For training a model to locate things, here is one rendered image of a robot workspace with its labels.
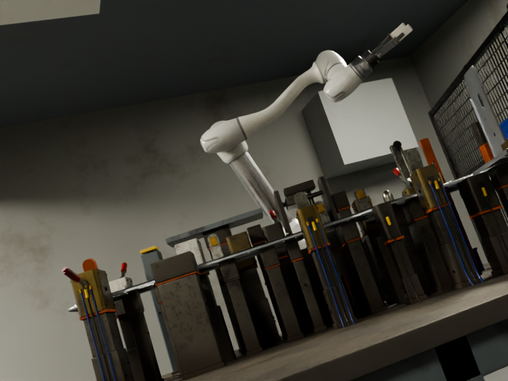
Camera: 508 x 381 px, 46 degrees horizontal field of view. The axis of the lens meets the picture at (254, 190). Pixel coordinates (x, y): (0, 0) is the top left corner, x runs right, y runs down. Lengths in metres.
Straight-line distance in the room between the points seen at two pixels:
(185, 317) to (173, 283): 0.10
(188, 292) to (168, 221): 3.31
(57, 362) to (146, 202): 1.39
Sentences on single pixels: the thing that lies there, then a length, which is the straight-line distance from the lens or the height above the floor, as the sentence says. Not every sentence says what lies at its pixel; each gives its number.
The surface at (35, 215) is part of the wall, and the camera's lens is 4.95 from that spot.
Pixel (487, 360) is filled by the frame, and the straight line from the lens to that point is 1.16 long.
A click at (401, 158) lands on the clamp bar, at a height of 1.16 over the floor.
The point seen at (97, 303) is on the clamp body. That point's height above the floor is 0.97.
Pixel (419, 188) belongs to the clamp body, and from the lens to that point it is 1.76.
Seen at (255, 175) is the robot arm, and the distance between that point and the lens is 2.67.
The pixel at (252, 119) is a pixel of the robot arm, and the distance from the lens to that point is 2.50.
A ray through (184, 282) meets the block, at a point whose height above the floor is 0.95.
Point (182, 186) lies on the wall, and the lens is 5.10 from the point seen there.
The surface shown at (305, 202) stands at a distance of 1.78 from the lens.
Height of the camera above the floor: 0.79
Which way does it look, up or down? 12 degrees up
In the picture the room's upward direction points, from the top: 18 degrees counter-clockwise
